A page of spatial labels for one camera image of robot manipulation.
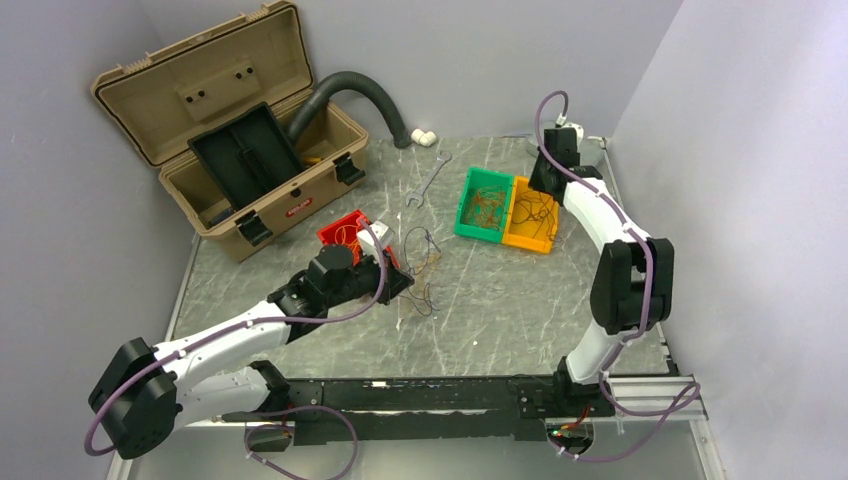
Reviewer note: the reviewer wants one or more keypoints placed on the red plastic bin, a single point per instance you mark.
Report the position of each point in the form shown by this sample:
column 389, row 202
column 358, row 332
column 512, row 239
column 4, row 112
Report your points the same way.
column 342, row 232

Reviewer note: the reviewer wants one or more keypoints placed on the aluminium extrusion frame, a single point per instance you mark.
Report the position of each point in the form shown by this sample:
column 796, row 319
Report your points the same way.
column 656, row 393

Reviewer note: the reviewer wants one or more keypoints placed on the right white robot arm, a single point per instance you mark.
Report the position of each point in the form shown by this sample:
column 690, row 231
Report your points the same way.
column 631, row 290

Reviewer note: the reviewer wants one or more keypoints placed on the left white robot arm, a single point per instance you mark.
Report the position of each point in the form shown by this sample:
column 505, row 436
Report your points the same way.
column 147, row 392

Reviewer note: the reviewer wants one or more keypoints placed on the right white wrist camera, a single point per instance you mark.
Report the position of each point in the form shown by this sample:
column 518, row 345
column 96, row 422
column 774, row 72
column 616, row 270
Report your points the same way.
column 563, row 122

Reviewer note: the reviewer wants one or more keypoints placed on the grey plastic case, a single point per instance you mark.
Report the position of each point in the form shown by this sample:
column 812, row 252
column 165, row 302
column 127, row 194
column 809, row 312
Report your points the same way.
column 593, row 150

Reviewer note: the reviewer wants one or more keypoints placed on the white pipe fitting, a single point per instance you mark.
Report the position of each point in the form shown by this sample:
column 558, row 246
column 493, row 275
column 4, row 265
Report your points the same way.
column 423, row 138

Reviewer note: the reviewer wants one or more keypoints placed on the green plastic bin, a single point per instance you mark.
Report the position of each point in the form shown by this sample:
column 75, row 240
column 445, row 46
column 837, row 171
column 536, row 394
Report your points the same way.
column 484, row 204

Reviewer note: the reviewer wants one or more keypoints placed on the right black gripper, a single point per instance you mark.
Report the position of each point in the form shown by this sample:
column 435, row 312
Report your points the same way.
column 534, row 179

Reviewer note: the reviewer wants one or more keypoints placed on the black toolbox tray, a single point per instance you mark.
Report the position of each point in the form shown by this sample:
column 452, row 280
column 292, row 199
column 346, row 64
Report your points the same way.
column 249, row 156

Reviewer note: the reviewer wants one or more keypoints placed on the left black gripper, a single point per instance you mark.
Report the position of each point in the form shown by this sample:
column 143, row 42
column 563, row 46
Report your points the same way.
column 396, row 282

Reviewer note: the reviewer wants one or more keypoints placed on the silver open-end wrench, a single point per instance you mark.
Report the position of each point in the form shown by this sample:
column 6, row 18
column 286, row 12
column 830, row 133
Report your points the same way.
column 417, row 196

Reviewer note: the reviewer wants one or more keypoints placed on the tan plastic toolbox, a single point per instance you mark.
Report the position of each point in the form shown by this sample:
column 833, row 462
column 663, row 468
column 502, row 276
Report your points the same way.
column 207, row 80

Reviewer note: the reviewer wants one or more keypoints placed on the orange plastic bin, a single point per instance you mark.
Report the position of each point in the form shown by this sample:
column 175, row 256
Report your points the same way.
column 533, row 219

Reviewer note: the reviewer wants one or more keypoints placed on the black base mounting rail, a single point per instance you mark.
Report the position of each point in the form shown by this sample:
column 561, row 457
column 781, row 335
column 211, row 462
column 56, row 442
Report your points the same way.
column 521, row 407

